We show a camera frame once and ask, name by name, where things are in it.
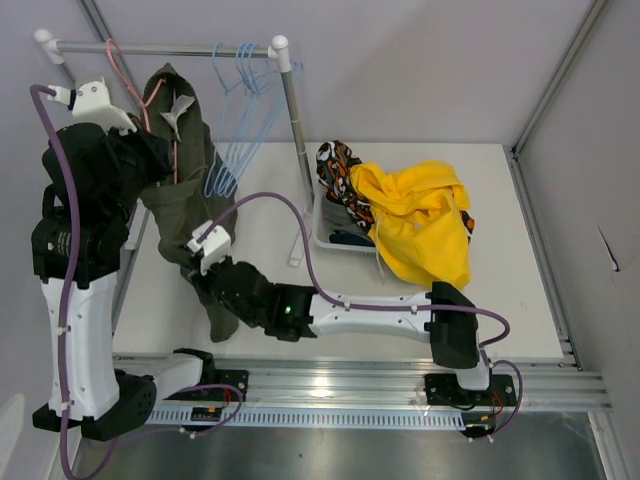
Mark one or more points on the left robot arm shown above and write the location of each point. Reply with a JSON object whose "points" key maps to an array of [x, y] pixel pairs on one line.
{"points": [[97, 177]]}

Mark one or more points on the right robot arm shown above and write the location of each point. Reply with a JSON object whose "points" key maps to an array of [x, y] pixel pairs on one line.
{"points": [[441, 317]]}

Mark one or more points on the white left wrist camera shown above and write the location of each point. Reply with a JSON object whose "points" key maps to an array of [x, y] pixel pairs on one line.
{"points": [[91, 103]]}

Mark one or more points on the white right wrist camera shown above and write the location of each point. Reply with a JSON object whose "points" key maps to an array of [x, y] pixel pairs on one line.
{"points": [[210, 244]]}

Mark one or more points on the blue hanger of yellow shorts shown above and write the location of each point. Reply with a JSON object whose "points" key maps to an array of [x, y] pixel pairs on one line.
{"points": [[221, 180]]}

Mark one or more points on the grey shorts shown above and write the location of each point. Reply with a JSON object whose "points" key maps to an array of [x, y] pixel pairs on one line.
{"points": [[337, 218]]}

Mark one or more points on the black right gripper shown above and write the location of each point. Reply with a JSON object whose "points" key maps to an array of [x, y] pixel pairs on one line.
{"points": [[203, 281]]}

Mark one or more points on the blue hanger of patterned shorts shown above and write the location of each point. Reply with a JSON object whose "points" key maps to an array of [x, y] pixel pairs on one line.
{"points": [[243, 108]]}

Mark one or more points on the blue hanger of grey shorts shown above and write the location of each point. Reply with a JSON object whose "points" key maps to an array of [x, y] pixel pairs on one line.
{"points": [[247, 125]]}

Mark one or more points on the white slotted cable duct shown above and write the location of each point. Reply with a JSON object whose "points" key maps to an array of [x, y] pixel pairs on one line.
{"points": [[412, 419]]}

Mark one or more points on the white plastic basket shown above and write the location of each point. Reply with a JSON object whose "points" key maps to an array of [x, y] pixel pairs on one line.
{"points": [[320, 232]]}

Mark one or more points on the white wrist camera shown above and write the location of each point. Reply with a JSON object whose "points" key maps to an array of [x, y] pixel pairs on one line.
{"points": [[91, 103], [210, 244]]}

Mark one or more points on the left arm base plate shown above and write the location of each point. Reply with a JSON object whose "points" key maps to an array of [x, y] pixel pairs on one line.
{"points": [[234, 377]]}

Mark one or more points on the pink hanger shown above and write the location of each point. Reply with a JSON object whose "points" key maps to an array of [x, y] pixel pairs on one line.
{"points": [[115, 57]]}

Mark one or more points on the olive green shorts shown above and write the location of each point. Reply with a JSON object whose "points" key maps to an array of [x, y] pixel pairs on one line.
{"points": [[178, 204]]}

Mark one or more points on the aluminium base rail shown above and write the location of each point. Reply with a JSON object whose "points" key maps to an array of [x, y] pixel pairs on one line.
{"points": [[319, 382]]}

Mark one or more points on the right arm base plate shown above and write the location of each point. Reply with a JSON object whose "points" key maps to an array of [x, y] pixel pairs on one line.
{"points": [[442, 389]]}

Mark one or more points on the metal clothes rack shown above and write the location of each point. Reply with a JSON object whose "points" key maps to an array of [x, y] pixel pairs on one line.
{"points": [[278, 52]]}

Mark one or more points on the navy blue shorts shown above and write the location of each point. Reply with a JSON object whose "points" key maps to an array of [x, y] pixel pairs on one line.
{"points": [[350, 239]]}

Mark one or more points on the yellow shorts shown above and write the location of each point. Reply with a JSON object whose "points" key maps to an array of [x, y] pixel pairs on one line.
{"points": [[430, 255]]}

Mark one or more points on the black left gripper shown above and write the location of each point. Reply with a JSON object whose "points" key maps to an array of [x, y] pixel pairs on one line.
{"points": [[154, 146]]}

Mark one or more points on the orange black patterned shorts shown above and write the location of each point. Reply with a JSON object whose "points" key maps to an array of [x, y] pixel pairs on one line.
{"points": [[340, 175]]}

